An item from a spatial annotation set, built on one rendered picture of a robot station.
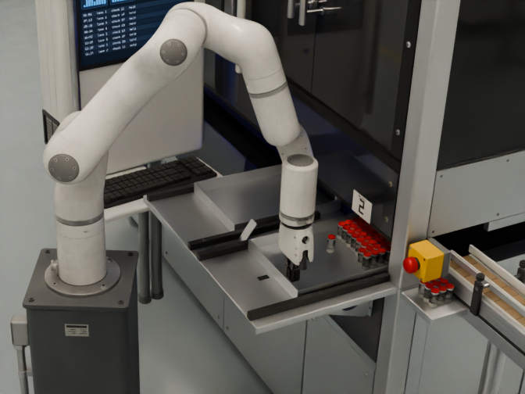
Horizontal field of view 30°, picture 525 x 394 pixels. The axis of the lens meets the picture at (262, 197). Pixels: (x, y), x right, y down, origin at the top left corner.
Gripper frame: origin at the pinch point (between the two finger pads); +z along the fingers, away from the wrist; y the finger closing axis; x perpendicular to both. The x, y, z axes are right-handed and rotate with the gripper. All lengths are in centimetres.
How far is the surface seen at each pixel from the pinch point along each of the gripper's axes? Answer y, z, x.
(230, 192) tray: 50, 4, -7
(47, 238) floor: 187, 92, 11
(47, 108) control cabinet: 98, -10, 31
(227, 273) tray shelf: 12.6, 4.3, 11.7
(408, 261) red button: -18.3, -8.8, -20.8
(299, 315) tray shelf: -10.8, 4.3, 4.0
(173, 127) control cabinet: 91, 1, -7
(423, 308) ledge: -21.1, 4.3, -24.9
